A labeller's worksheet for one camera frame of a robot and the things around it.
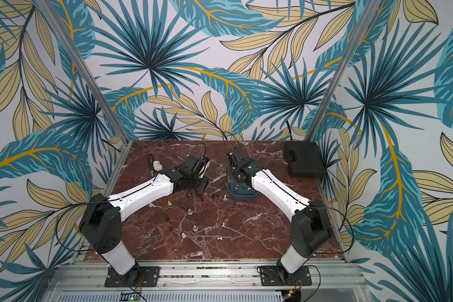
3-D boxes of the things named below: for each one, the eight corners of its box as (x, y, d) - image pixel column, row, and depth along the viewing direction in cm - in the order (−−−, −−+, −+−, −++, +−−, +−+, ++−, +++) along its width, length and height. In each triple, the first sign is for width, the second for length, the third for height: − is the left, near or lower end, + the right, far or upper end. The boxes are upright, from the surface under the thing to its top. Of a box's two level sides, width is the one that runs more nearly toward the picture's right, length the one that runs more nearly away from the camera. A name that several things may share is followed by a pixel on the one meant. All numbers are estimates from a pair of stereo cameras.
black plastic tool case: (289, 177, 106) (293, 171, 101) (282, 147, 121) (285, 140, 115) (323, 178, 106) (328, 171, 101) (312, 147, 121) (316, 140, 116)
